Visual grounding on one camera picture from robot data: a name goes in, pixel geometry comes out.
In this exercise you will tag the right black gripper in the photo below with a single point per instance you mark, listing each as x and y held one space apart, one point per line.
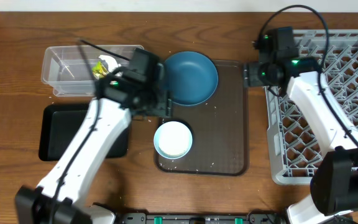
253 75

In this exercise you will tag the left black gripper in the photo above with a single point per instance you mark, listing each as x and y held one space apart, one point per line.
165 106

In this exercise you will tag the light blue rice bowl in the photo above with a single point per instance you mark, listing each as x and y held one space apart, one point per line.
173 140

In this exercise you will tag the dark blue plate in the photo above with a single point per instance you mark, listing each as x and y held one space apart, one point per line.
192 78

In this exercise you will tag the white tissue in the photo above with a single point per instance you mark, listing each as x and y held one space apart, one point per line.
108 64

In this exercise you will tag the yellow green snack wrapper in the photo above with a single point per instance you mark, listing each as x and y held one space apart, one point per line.
99 70

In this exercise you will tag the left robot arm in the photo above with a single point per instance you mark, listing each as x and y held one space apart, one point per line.
136 89

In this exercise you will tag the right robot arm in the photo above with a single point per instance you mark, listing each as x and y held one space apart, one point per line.
334 186

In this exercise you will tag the grey dishwasher rack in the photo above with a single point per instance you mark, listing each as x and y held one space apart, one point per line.
293 150

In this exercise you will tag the brown serving tray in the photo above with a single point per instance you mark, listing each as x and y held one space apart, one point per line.
219 128

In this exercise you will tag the clear plastic bin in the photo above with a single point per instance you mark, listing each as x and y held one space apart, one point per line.
65 71

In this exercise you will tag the black plastic tray bin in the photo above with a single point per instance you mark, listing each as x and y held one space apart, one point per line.
59 125

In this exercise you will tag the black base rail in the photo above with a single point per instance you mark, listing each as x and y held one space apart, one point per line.
251 218

